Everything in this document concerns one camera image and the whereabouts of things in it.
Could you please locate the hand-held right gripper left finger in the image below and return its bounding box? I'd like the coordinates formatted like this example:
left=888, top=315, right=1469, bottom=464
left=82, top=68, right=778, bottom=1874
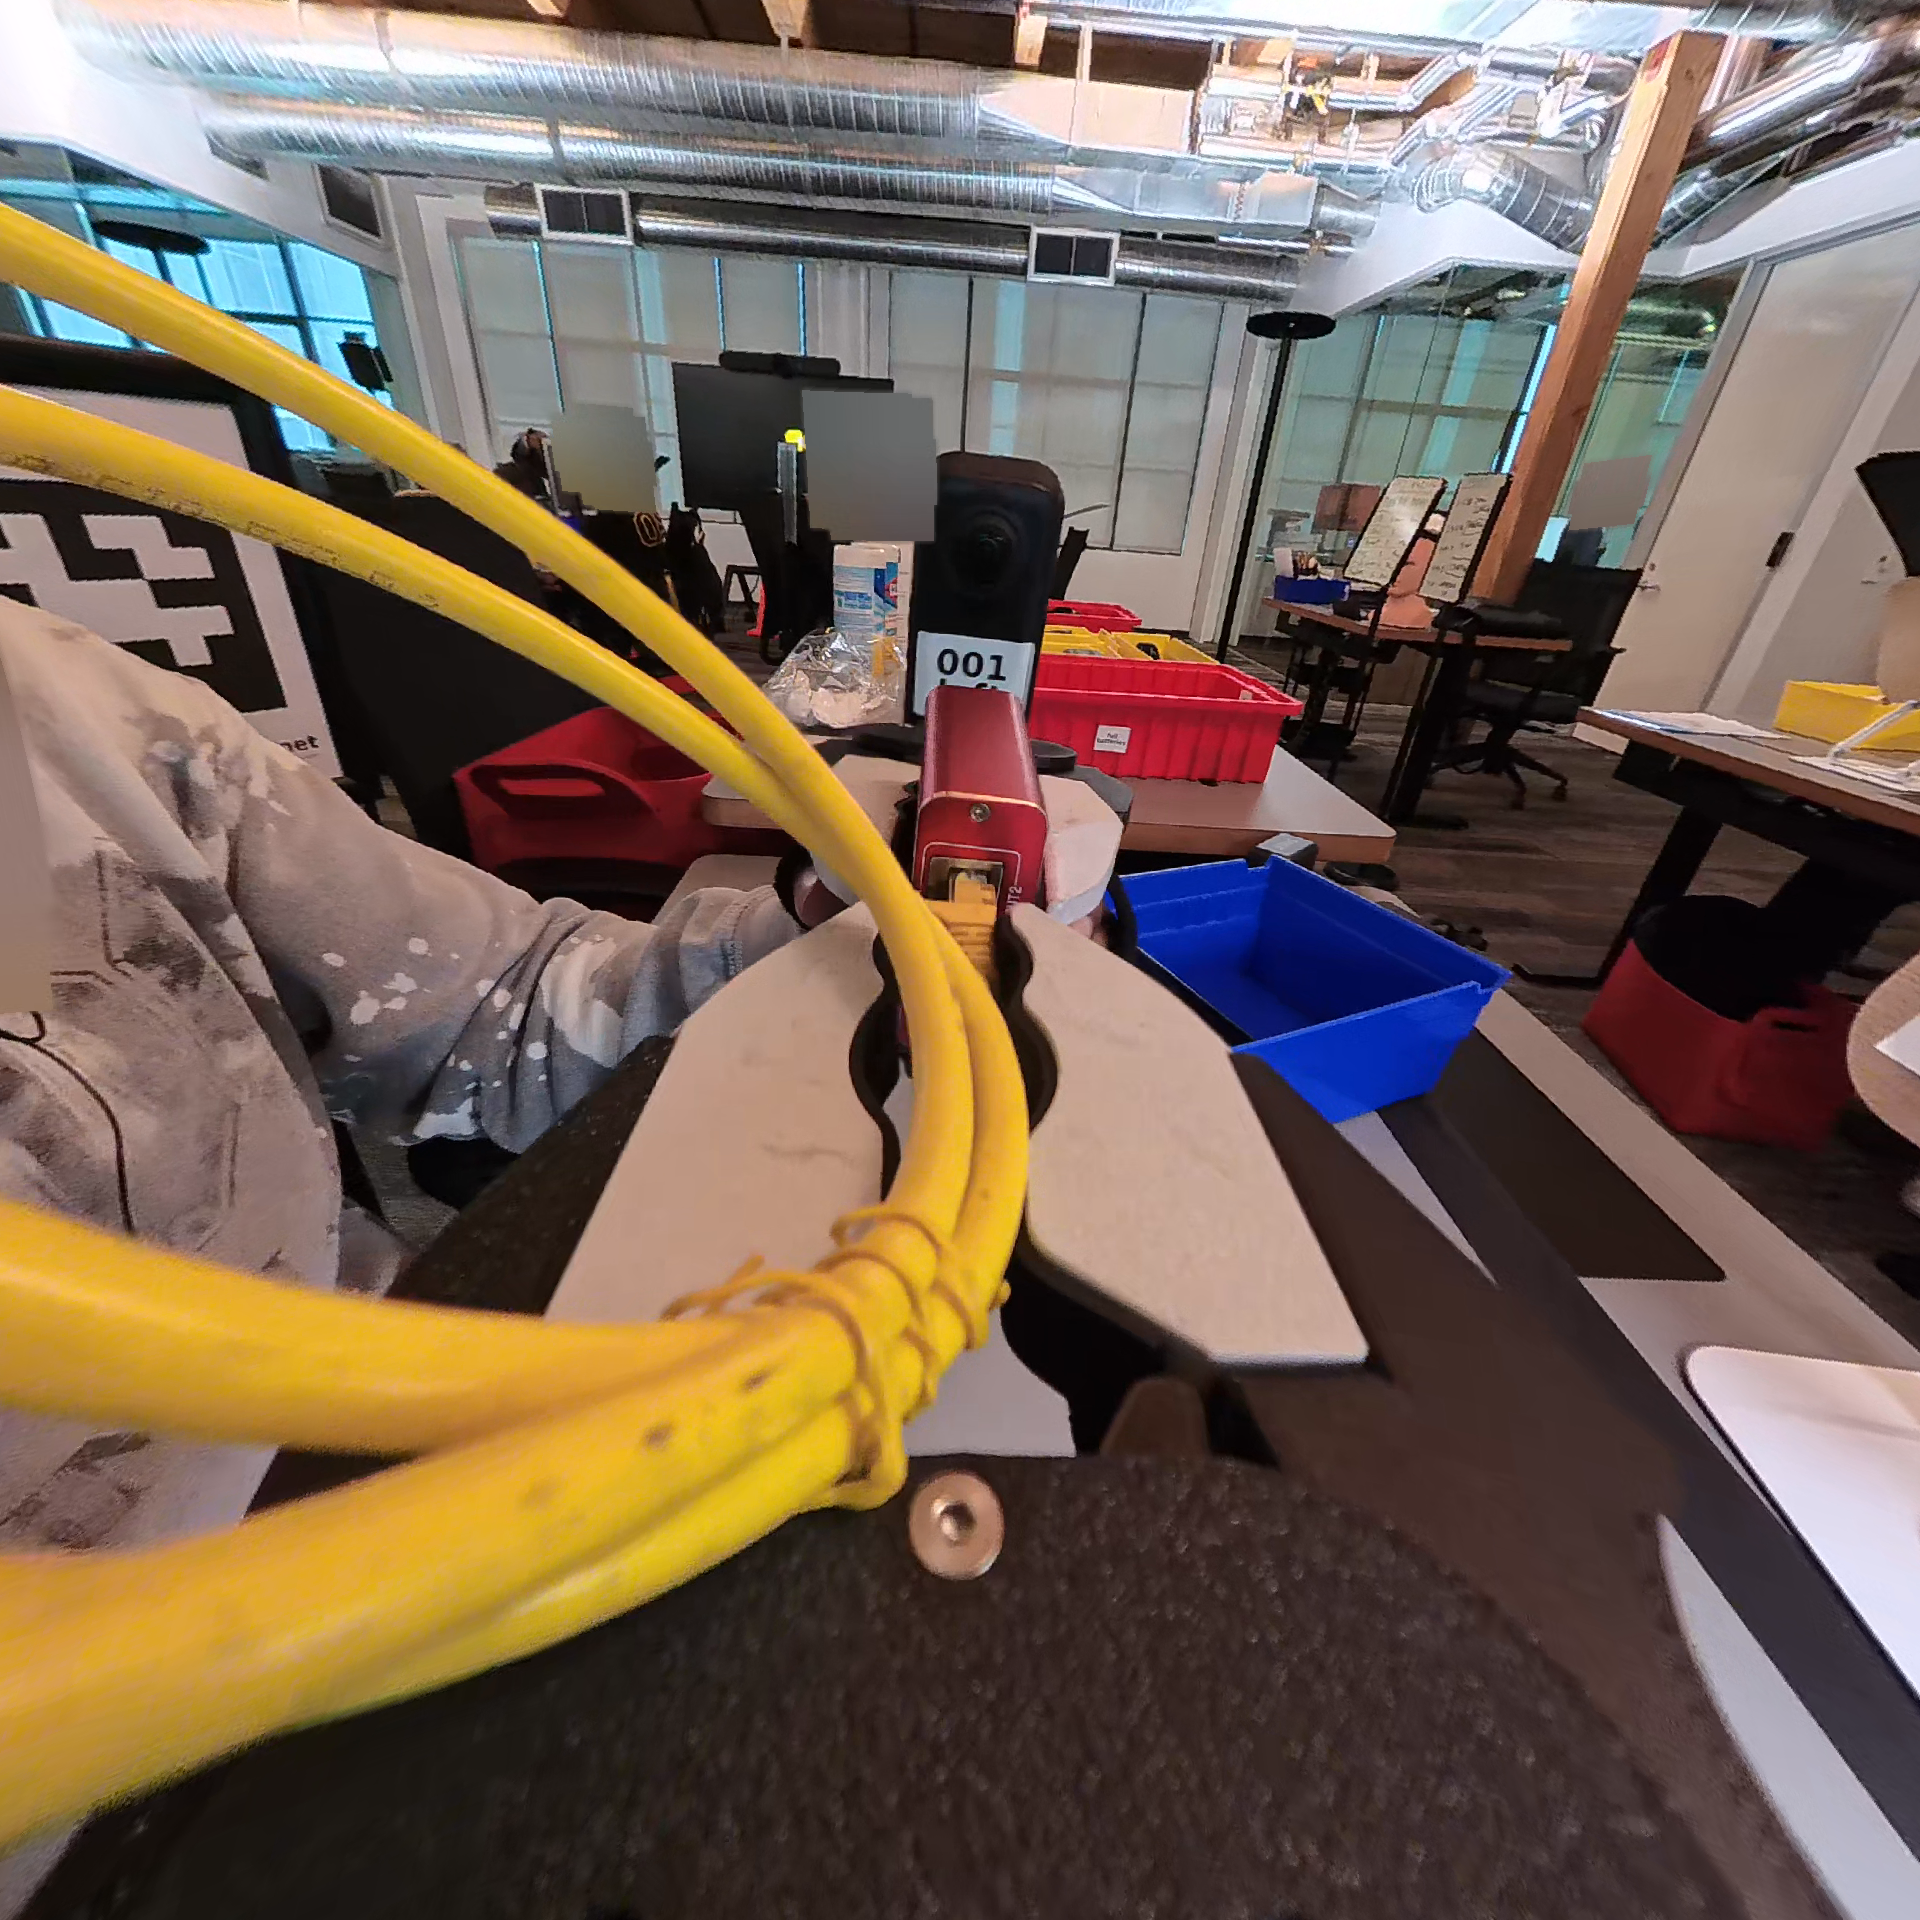
left=547, top=899, right=904, bottom=1330

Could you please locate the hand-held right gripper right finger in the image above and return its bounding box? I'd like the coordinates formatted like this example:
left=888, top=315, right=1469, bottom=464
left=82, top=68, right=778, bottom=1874
left=989, top=905, right=1372, bottom=1455

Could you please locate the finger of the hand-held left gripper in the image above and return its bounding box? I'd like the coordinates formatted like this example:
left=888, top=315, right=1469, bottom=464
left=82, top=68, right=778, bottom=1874
left=818, top=756, right=919, bottom=908
left=1041, top=772, right=1124, bottom=924

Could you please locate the red metal ethernet port box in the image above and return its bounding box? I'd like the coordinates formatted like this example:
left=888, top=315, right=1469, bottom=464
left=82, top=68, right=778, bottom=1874
left=897, top=686, right=1049, bottom=918

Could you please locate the blue plastic bin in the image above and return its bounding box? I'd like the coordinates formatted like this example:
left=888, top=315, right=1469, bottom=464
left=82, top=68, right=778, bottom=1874
left=1116, top=856, right=1511, bottom=1126

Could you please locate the yellow ethernet cable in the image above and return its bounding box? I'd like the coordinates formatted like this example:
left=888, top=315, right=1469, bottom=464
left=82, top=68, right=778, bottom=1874
left=0, top=203, right=1037, bottom=1854

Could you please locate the person's left forearm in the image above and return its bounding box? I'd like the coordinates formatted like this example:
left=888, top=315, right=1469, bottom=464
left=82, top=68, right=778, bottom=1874
left=323, top=861, right=811, bottom=1165

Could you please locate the clear plastic bag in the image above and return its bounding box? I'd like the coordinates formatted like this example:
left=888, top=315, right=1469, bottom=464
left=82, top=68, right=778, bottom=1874
left=763, top=630, right=911, bottom=734

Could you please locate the white wipes canister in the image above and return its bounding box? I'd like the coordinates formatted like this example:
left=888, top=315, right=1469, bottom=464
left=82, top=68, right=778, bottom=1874
left=830, top=538, right=904, bottom=650

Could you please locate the large red plastic bin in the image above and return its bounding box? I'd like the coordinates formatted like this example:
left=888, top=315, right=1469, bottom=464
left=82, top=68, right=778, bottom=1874
left=1024, top=650, right=1303, bottom=786

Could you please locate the yellow plastic bin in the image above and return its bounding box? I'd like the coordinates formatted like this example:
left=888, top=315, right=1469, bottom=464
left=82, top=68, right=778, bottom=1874
left=1774, top=679, right=1920, bottom=756
left=1039, top=627, right=1220, bottom=668

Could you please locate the tan office table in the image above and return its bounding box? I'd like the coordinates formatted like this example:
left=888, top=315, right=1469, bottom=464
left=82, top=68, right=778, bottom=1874
left=702, top=750, right=1399, bottom=868

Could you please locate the black monitor on stand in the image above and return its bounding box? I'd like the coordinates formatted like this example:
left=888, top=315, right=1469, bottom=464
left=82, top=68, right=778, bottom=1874
left=670, top=354, right=897, bottom=515

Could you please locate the black floor lamp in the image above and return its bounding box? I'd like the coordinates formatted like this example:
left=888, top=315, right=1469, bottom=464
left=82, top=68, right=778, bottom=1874
left=1212, top=309, right=1336, bottom=664

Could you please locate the whiteboard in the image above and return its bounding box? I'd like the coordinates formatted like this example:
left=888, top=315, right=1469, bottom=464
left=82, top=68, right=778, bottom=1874
left=1416, top=473, right=1515, bottom=607
left=1339, top=477, right=1451, bottom=592

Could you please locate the wooden office desk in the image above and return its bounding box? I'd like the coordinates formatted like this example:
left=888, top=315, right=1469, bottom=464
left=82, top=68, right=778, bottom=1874
left=1264, top=596, right=1571, bottom=830

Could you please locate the black office chair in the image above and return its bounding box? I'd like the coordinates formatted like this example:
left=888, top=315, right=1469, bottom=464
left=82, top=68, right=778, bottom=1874
left=1458, top=562, right=1647, bottom=813

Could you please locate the person's grey splattered hoodie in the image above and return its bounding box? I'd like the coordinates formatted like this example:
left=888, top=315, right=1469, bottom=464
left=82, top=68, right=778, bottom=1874
left=0, top=596, right=570, bottom=1554

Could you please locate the white flat board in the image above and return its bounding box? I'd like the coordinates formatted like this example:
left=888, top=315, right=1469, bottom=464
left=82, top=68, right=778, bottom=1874
left=1679, top=1342, right=1920, bottom=1703

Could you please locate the black legged wooden desk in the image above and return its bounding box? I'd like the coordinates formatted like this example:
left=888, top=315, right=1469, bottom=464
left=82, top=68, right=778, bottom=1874
left=1576, top=706, right=1920, bottom=995

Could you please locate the black white marker board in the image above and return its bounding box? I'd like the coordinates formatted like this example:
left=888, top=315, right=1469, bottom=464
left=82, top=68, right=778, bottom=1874
left=0, top=382, right=350, bottom=782

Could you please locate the white door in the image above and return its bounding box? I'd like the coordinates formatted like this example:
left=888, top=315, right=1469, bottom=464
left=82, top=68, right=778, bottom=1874
left=1632, top=224, right=1920, bottom=724

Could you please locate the silver ventilation duct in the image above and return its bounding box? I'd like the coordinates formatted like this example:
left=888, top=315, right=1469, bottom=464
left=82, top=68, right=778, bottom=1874
left=477, top=183, right=1309, bottom=306
left=193, top=102, right=1323, bottom=229
left=59, top=0, right=1220, bottom=157

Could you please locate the wooden post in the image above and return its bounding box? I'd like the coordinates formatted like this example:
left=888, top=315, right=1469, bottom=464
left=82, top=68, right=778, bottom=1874
left=1474, top=31, right=1730, bottom=604

